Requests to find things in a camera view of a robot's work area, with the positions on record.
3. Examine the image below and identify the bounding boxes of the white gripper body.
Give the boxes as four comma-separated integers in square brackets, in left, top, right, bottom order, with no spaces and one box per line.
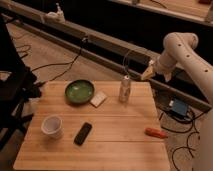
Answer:
[153,55,172,82]

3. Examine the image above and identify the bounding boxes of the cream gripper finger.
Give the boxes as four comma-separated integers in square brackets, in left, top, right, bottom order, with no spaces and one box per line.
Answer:
[141,66,155,80]

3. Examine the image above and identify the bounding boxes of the green ceramic bowl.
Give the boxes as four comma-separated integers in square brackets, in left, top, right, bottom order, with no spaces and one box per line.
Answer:
[65,80,95,105]

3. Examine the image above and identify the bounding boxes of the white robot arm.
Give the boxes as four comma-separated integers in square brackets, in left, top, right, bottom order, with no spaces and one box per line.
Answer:
[141,32,213,171]

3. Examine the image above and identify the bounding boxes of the blue power box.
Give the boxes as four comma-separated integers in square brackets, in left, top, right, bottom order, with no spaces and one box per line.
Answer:
[169,99,188,118]

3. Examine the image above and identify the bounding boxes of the white rectangular block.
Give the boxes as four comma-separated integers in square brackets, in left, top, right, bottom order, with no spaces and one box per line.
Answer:
[90,92,107,107]

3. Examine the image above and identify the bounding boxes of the orange marker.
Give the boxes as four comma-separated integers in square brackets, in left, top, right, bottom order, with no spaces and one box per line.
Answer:
[145,128,167,139]

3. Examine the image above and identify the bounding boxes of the black remote control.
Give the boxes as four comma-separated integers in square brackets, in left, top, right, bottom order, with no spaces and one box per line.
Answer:
[74,122,92,146]

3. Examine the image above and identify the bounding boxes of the white paper cup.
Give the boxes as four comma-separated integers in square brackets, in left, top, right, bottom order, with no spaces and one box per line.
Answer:
[41,115,63,139]

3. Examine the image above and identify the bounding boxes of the black chair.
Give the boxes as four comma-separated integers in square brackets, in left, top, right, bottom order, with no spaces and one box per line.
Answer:
[0,14,41,151]

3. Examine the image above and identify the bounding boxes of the black cables near box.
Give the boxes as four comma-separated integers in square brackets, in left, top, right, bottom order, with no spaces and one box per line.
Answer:
[157,107,208,171]

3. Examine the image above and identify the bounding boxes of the black cable on floor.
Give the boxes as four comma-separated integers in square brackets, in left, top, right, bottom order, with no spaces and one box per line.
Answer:
[31,37,88,83]

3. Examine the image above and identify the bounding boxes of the long metal rail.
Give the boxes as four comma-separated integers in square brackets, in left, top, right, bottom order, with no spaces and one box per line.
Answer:
[0,0,213,113]

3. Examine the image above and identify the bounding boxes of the white object on rail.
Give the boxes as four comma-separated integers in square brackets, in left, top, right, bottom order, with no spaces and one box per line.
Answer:
[41,4,65,23]

